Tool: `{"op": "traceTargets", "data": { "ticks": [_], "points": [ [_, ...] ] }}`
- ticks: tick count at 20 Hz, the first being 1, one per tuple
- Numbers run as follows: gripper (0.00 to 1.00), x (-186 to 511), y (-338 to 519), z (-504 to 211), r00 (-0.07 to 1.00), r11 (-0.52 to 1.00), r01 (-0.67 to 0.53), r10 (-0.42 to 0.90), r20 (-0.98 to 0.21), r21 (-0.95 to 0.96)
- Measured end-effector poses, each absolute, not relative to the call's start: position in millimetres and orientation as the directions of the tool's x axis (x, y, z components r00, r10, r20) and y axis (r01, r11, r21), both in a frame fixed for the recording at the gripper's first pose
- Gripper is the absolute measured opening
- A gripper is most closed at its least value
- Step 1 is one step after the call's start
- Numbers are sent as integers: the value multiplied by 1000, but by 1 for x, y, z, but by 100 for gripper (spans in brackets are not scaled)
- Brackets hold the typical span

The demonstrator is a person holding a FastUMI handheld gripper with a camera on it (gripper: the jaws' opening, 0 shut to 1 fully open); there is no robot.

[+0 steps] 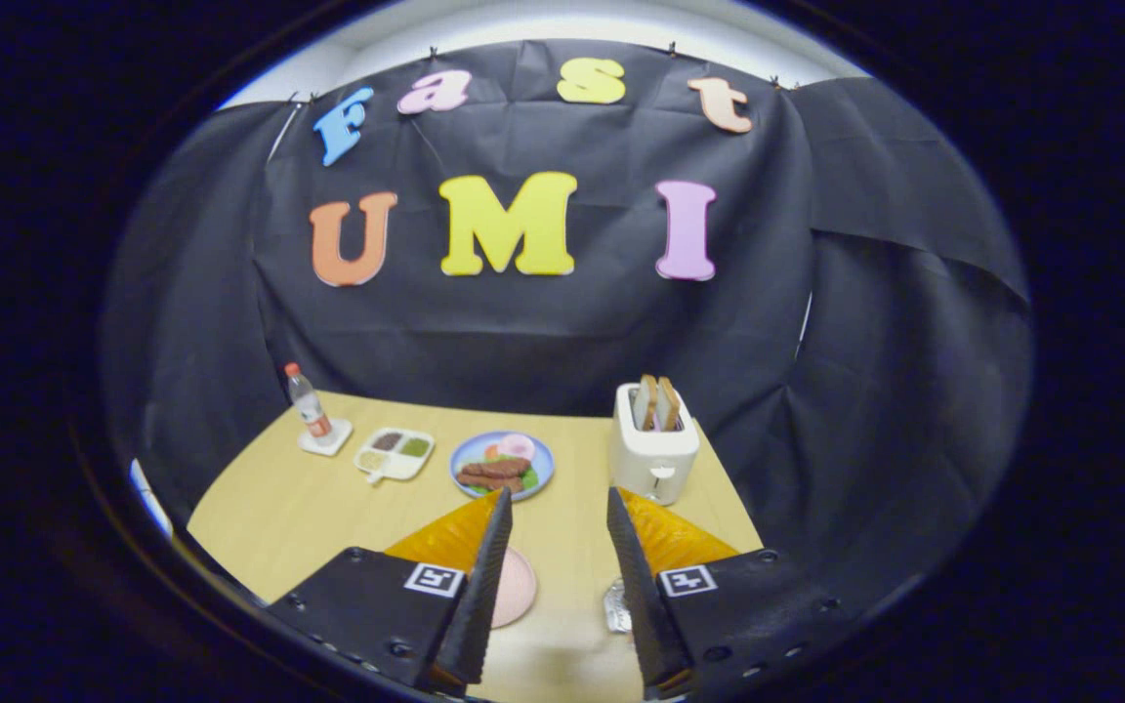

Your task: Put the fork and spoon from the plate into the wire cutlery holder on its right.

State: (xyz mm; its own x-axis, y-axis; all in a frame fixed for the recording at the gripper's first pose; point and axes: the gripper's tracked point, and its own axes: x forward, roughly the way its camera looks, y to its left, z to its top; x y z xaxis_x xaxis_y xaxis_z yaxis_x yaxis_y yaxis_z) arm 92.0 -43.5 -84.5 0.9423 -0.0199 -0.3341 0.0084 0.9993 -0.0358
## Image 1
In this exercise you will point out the pink ham slice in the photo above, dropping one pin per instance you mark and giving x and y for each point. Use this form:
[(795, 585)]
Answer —
[(517, 446)]

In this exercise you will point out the pink plate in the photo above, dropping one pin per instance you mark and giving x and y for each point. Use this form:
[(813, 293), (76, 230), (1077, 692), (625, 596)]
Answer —
[(516, 586)]

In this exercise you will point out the black backdrop cloth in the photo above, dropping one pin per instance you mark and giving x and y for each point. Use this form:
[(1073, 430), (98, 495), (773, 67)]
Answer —
[(543, 332)]

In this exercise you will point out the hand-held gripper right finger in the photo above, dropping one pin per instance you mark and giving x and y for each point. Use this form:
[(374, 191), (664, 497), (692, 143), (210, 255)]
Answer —
[(636, 605)]

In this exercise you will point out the clear plastic water bottle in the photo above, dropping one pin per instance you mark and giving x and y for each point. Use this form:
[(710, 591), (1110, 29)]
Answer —
[(309, 405)]

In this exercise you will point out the toast bread slice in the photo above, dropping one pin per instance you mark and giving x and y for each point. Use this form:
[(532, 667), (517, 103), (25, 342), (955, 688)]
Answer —
[(645, 402), (670, 404)]

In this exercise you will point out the green beans pile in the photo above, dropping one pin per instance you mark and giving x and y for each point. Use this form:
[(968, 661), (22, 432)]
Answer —
[(414, 447)]

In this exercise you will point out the dark brown beans pile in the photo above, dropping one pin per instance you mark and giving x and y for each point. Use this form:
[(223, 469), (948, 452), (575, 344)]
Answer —
[(387, 441)]

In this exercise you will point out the blue food plate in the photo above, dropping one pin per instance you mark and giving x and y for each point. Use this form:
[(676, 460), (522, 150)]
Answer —
[(544, 457)]

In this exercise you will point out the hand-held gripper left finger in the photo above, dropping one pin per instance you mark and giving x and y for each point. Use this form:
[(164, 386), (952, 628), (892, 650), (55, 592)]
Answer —
[(484, 596)]

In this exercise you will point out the white square coaster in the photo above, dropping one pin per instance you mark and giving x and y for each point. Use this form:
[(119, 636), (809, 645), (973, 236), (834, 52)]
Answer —
[(339, 435)]

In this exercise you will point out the pale beans pile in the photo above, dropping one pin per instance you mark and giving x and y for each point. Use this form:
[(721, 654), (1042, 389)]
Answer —
[(374, 460)]

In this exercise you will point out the cream white toaster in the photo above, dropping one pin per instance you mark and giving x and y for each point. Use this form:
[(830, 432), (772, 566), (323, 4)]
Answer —
[(655, 459)]

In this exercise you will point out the white divided tray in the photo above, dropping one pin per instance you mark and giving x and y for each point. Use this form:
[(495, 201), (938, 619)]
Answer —
[(404, 469)]

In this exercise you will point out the brown meat strip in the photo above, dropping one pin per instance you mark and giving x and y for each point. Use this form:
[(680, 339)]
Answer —
[(489, 482), (499, 469)]

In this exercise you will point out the green lettuce leaf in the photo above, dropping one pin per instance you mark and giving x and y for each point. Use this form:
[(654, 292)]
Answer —
[(530, 478)]

